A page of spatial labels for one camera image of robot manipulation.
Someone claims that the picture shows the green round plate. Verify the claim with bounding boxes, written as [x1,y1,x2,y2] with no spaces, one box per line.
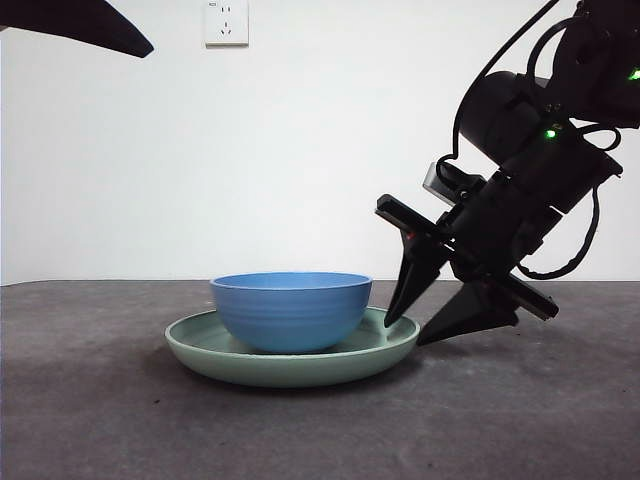
[164,307,421,389]

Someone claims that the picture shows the white wall socket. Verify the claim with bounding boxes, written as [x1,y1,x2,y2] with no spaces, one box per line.
[204,0,250,50]

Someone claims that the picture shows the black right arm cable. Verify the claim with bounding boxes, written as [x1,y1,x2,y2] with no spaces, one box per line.
[518,184,602,280]
[435,0,559,174]

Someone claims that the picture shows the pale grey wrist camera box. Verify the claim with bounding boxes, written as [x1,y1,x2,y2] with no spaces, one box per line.
[422,160,454,201]

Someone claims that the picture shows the blue ribbed bowl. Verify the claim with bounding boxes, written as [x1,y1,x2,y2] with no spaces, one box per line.
[209,271,374,353]

